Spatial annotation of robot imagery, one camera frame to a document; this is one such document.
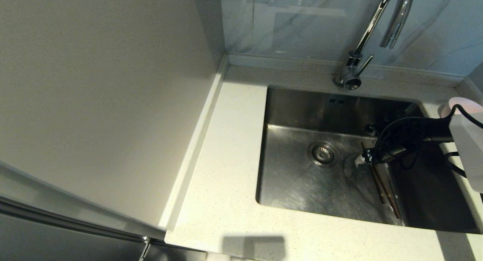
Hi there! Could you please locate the wooden chopstick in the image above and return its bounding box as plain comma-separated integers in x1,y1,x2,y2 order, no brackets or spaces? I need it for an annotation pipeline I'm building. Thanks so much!
361,142,388,205
375,164,402,219

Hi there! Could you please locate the pink plastic bowl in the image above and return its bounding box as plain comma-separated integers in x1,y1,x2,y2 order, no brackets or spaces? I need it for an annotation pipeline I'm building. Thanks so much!
447,97,483,118

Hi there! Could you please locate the chrome gooseneck faucet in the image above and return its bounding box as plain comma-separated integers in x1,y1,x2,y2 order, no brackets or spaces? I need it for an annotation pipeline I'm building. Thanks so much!
333,0,415,91

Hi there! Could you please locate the metal sink drain strainer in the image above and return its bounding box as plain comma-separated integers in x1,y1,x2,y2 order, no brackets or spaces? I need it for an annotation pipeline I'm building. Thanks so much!
308,141,339,168

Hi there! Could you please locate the stainless steel sink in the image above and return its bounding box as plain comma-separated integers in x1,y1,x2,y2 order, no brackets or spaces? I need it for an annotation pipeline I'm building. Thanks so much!
255,86,481,233

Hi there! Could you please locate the grey tall cabinet door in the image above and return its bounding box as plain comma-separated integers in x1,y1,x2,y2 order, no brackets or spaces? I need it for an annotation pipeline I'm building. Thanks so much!
0,195,207,261

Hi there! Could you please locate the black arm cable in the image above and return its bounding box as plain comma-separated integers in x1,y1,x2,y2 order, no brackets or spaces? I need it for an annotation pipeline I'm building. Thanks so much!
450,104,483,129

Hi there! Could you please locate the chrome cabinet door handle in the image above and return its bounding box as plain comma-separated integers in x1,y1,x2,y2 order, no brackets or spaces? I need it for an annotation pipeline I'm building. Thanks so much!
138,235,151,261

